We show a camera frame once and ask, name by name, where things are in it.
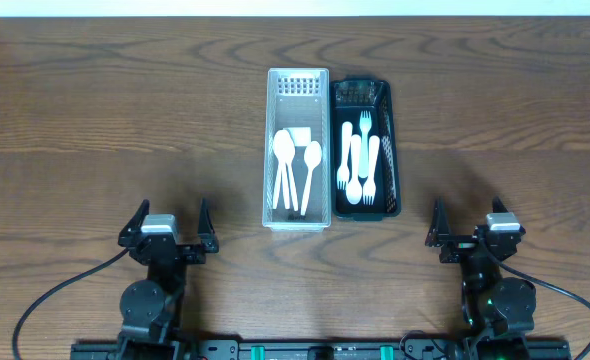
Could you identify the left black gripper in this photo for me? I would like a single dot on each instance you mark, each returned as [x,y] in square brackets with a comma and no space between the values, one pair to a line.
[170,250]

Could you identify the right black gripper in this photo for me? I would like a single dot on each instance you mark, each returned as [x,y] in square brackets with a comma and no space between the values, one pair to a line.
[468,245]

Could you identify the white plastic fork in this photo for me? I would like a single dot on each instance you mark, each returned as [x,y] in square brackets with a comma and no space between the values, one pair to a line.
[365,124]
[343,172]
[369,188]

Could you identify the white plastic spoon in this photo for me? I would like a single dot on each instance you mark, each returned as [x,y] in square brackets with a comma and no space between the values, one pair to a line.
[285,186]
[353,188]
[292,187]
[312,158]
[284,150]

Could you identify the black plastic basket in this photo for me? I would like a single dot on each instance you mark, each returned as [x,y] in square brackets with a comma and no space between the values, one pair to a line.
[350,98]

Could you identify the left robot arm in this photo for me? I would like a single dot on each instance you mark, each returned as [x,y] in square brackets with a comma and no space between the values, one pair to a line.
[151,308]

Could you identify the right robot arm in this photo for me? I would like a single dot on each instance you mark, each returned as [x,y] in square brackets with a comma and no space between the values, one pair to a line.
[498,309]

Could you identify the clear plastic basket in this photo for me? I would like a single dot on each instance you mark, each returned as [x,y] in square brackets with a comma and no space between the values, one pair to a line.
[297,100]

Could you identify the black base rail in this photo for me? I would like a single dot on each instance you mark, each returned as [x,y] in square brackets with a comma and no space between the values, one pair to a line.
[407,348]

